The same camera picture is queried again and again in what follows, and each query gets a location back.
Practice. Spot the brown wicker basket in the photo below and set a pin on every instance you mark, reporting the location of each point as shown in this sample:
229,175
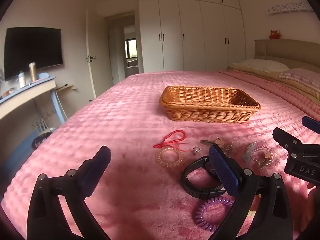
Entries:
200,105

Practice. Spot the small wooden wall shelf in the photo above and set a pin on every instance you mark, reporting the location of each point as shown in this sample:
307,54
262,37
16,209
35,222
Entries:
66,87

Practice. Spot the white wardrobe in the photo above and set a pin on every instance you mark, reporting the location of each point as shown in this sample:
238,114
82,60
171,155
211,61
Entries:
190,30

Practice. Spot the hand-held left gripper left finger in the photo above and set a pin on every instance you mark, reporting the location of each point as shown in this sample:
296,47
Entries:
98,166

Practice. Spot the white dotted pillow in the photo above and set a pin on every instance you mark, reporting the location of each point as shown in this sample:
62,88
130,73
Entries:
260,65

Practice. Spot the pink patterned pillow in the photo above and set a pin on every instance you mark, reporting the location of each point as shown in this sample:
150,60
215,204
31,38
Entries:
302,77

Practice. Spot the silver hair clip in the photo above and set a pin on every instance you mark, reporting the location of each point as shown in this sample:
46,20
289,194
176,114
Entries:
248,151

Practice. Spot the pink plush blanket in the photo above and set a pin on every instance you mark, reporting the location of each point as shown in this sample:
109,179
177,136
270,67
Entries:
112,120

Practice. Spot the orange plush toy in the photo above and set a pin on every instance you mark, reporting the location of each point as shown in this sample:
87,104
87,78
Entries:
274,34

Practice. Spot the beige upholstered headboard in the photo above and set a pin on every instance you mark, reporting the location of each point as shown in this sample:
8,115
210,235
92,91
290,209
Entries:
287,50

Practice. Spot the small silver shackle charm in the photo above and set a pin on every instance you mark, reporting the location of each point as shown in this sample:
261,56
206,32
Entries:
196,150

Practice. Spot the black wrist watch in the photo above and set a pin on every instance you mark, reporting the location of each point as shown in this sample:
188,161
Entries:
190,187

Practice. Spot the beige desk with blue legs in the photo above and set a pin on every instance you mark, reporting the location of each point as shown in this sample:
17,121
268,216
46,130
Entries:
25,97

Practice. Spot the white bottle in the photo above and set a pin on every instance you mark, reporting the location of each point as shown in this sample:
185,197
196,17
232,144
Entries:
22,80

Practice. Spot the gold thermos flask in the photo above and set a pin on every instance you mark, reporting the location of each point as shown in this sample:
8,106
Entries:
32,72

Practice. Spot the black wall television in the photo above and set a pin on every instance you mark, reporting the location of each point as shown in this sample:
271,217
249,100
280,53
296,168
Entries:
32,50

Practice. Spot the bunch of keys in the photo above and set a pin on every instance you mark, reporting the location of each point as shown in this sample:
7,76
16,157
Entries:
220,143

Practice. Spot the white ornate wall shelf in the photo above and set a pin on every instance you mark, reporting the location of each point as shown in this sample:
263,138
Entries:
290,8

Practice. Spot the person's right hand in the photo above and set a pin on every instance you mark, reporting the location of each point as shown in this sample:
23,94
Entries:
313,192

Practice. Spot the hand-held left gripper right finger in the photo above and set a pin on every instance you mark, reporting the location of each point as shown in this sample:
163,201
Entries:
222,170

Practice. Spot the white room door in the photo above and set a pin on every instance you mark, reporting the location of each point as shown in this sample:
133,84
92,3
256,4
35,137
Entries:
94,55

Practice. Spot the beige duvet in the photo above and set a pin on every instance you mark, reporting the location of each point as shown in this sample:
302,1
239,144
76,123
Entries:
280,80

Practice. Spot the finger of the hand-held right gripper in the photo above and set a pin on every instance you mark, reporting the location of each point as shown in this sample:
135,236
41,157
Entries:
283,136
311,123

